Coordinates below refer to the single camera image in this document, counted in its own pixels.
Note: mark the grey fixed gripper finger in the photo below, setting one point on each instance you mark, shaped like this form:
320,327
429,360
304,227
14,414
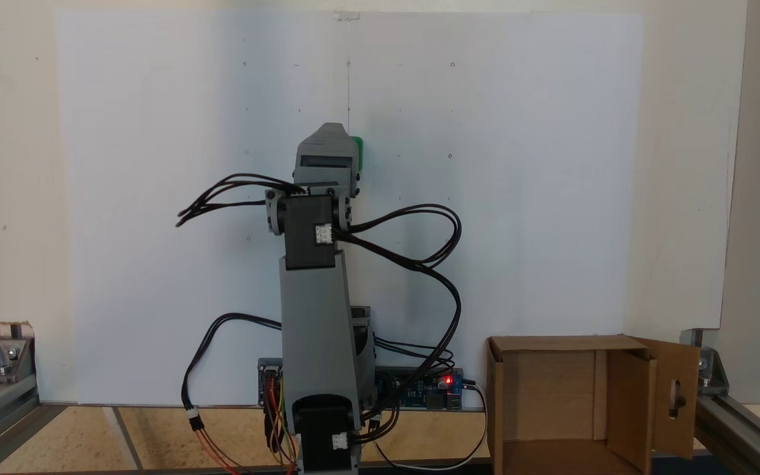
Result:
327,138

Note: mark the green dice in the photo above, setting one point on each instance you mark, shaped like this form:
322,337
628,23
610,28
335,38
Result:
357,153

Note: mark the clear tape piece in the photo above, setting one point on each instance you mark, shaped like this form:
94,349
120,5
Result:
347,14

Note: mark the white paper sheet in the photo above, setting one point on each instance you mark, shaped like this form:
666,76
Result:
156,297

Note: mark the blue circuit board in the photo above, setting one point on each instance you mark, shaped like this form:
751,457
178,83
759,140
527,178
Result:
419,390

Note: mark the brown cardboard box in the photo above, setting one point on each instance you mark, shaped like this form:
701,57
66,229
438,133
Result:
551,396

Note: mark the metal corner bracket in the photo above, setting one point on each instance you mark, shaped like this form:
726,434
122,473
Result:
5,359
712,371

